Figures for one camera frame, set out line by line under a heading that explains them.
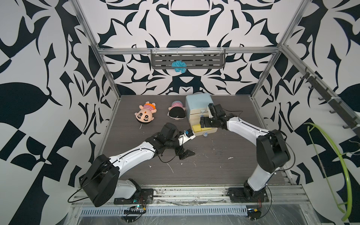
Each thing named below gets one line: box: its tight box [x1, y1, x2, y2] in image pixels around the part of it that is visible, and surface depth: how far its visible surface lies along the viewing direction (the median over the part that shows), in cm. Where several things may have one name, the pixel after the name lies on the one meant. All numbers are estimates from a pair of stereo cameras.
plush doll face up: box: [134, 101, 158, 124], surface depth 101 cm
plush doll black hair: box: [169, 106, 187, 119], surface depth 104 cm
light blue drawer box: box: [185, 93, 218, 136], surface depth 98 cm
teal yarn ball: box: [171, 60, 188, 74], surface depth 93 cm
